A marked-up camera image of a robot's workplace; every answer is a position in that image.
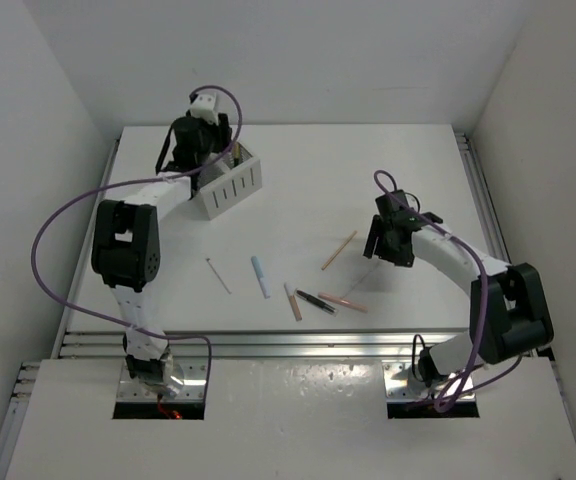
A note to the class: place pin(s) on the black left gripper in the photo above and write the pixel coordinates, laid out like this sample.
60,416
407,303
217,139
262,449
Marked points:
220,132

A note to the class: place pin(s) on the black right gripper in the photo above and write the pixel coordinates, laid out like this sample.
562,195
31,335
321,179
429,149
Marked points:
377,232

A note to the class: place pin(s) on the tan wooden makeup pencil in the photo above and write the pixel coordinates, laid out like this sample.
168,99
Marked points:
338,250

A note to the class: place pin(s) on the gold black mascara tube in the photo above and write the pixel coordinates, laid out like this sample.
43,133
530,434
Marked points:
236,154

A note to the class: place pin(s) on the pink lipstick pencil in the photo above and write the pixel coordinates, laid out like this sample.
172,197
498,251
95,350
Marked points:
342,302

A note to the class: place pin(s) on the black clear-capped lip pencil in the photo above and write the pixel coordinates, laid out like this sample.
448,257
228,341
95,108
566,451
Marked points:
316,302

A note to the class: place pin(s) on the white and tan concealer pencil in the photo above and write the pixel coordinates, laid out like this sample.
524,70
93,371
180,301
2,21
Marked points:
290,292

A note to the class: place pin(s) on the light blue makeup pen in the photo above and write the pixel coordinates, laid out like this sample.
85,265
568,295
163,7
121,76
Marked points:
261,278

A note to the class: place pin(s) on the thin white eyeliner pencil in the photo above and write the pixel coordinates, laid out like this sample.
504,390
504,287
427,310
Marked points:
218,276

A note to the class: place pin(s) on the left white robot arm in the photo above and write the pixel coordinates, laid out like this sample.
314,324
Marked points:
126,245

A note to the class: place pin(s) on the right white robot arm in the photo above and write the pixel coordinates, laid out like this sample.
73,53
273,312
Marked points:
509,315

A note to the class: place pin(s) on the white slotted organizer box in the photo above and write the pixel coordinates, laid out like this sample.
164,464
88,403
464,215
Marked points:
222,186

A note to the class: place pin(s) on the white front cover board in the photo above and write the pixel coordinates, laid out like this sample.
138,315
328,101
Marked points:
288,420

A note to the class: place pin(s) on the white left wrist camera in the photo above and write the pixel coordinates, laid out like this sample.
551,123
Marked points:
204,106

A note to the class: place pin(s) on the right metal arm base plate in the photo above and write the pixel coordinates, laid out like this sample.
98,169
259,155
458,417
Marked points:
401,387

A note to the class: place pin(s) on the left metal arm base plate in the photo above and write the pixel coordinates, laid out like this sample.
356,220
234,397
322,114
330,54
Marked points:
184,384

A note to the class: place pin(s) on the aluminium table edge rail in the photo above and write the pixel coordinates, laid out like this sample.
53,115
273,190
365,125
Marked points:
317,345

